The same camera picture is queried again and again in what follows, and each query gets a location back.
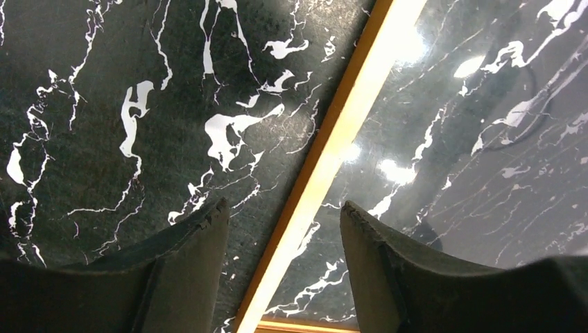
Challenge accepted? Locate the brown wooden photo frame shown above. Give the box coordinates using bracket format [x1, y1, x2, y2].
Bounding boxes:
[234, 1, 426, 332]

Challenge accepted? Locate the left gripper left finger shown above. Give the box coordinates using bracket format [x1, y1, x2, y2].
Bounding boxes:
[1, 198, 230, 332]

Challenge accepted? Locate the clear acrylic sheet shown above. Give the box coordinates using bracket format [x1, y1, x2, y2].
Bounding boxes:
[264, 1, 587, 326]

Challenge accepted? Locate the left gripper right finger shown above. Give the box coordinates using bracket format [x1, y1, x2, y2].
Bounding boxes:
[340, 201, 587, 332]

